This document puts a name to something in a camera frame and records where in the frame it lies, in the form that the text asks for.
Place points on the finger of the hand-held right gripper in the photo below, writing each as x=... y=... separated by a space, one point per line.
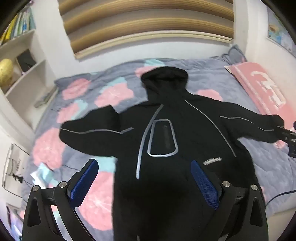
x=285 y=132

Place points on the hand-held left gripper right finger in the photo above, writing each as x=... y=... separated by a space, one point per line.
x=204 y=185

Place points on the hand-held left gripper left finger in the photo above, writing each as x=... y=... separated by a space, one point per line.
x=84 y=183

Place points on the black hooded jacket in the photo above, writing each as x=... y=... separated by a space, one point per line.
x=166 y=104

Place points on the floral grey pink blanket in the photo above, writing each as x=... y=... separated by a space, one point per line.
x=76 y=148

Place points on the pink pillow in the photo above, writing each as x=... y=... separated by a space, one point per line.
x=261 y=85

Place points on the white printed paper sheet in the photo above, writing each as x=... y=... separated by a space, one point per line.
x=12 y=166

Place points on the black box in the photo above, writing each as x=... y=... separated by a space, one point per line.
x=25 y=60

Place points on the golden globe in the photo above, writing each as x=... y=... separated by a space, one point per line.
x=5 y=71

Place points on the white shelf unit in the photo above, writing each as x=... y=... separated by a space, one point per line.
x=23 y=38

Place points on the striped window blind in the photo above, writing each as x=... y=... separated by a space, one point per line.
x=138 y=23

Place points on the row of books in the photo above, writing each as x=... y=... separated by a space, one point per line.
x=20 y=23

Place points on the wall map poster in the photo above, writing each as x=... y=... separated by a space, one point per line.
x=278 y=32

